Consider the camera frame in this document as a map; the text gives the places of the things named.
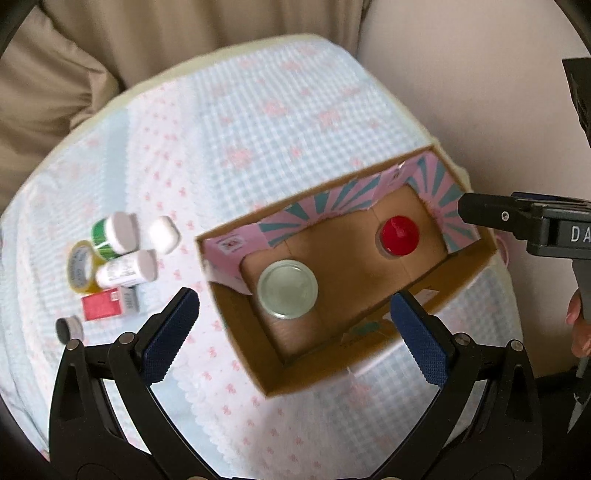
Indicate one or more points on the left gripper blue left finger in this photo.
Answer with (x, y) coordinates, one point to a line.
(145, 360)

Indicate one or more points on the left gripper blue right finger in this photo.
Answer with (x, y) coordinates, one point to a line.
(446, 362)

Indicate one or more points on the red white small box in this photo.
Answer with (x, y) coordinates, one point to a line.
(111, 303)

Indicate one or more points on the yellow packing tape roll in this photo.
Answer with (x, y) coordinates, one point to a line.
(82, 266)

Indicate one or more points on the green labelled white jar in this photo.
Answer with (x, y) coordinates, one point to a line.
(114, 236)

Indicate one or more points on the red round lid container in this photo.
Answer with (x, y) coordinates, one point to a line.
(399, 236)

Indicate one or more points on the person right hand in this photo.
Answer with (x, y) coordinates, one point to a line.
(581, 335)

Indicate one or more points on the small black white cap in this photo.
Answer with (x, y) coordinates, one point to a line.
(69, 328)

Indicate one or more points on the white pill bottle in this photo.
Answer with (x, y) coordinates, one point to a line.
(128, 271)

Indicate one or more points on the white earbuds case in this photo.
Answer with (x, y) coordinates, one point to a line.
(163, 235)

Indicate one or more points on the cardboard box pink teal flaps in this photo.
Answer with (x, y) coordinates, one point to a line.
(333, 229)

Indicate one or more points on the blue pink checkered bedsheet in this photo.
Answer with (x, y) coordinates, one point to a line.
(217, 142)

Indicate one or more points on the light green mattress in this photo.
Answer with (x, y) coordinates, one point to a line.
(201, 62)

